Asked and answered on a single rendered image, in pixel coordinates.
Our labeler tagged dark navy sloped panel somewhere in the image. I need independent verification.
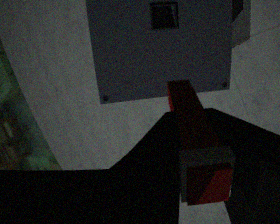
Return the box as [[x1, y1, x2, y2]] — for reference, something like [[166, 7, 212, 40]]
[[85, 0, 233, 104]]

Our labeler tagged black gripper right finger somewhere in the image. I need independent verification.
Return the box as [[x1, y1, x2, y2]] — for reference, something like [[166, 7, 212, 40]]
[[203, 108, 280, 224]]

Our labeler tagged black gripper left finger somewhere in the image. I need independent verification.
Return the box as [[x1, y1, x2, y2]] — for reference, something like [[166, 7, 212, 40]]
[[0, 111, 180, 224]]

